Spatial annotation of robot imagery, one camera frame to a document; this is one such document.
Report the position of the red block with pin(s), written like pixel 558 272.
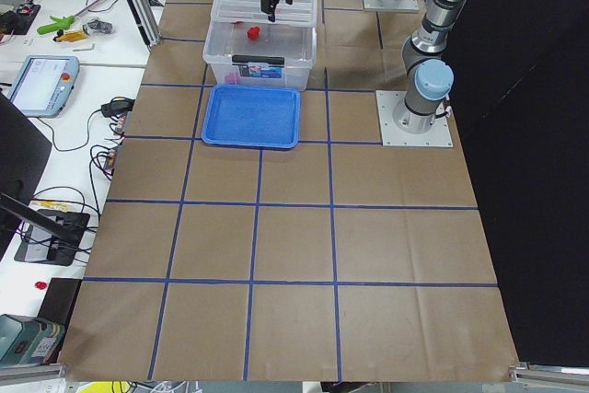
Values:
pixel 253 33

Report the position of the clear plastic storage box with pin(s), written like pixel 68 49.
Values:
pixel 298 47

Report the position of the blue plastic tray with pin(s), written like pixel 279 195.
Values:
pixel 249 116

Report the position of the silver allen key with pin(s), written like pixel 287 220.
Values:
pixel 85 48

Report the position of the black power adapter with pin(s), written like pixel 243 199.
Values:
pixel 117 107

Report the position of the teach pendant tablet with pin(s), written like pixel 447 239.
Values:
pixel 44 84

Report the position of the black monitor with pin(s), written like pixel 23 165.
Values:
pixel 24 153

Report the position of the black monitor stand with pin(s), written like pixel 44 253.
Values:
pixel 48 237

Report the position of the black box latch handle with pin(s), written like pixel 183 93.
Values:
pixel 257 59

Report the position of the green handled reacher grabber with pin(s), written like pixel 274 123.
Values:
pixel 65 22

